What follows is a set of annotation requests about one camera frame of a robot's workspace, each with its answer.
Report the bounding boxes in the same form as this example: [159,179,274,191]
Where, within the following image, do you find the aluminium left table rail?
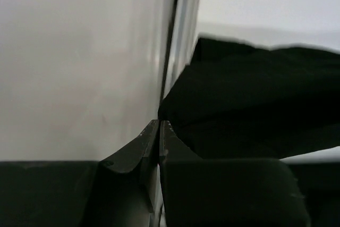
[160,0,200,100]

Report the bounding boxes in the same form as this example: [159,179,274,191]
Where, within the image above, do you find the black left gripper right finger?
[159,121,311,226]

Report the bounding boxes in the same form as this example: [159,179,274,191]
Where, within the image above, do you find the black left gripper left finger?
[1,120,159,226]

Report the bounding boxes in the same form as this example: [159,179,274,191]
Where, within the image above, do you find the black trousers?
[158,37,339,159]

